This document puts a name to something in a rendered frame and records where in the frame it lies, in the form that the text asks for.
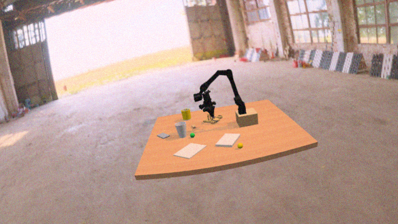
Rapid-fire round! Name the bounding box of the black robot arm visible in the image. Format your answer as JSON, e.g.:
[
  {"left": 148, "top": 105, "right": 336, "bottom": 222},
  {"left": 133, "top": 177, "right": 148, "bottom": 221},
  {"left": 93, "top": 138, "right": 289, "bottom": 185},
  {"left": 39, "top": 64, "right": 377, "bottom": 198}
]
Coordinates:
[{"left": 193, "top": 69, "right": 247, "bottom": 115}]

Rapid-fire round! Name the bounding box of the yellow mug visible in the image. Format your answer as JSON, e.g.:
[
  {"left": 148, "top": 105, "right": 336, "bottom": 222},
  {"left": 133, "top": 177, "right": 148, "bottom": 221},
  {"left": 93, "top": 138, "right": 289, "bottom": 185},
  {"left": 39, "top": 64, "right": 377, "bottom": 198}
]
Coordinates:
[{"left": 181, "top": 108, "right": 191, "bottom": 121}]

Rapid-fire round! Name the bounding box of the beige flat rectangular pad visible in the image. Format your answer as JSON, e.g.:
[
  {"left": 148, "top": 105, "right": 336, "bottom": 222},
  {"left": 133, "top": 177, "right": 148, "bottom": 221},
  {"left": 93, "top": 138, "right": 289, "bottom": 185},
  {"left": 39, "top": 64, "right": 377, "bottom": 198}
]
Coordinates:
[{"left": 173, "top": 143, "right": 207, "bottom": 159}]

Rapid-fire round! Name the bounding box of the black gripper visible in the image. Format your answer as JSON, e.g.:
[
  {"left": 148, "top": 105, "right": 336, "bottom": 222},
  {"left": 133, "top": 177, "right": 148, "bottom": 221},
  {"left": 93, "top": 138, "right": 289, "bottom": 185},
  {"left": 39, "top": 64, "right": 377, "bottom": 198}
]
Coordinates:
[{"left": 203, "top": 98, "right": 216, "bottom": 117}]

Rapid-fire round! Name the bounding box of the grey cup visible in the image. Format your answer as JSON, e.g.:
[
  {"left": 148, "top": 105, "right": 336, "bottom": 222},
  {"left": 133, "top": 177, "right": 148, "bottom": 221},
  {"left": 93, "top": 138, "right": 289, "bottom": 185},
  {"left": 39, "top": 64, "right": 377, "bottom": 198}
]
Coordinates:
[{"left": 174, "top": 121, "right": 186, "bottom": 138}]

